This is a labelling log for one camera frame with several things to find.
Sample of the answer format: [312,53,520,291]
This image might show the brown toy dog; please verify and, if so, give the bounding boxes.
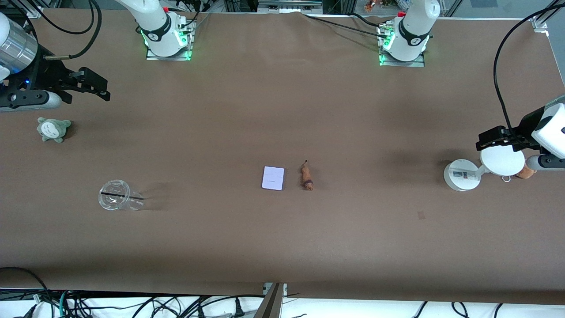
[300,160,315,191]

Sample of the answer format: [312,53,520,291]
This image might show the grey green plush toy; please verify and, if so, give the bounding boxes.
[37,117,72,143]

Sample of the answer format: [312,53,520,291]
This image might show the white round desk lamp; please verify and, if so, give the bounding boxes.
[444,144,526,191]

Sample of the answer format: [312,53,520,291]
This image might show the thin black straw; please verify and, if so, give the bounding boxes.
[101,191,144,201]

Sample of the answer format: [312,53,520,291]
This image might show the clear plastic cup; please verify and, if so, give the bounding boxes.
[98,179,144,211]

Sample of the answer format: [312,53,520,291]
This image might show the grey power strip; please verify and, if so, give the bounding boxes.
[258,0,323,14]

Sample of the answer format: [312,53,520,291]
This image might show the brown teddy keychain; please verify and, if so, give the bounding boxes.
[502,164,538,182]

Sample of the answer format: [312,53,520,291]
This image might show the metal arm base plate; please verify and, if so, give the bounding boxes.
[146,18,193,61]
[379,24,426,68]

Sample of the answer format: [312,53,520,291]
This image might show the black looped floor cable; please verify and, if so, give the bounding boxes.
[0,267,50,305]

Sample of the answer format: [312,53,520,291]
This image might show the black cable on table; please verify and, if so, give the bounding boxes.
[304,14,390,38]

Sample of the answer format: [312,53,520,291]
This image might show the aluminium frame post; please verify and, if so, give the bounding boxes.
[254,283,287,318]

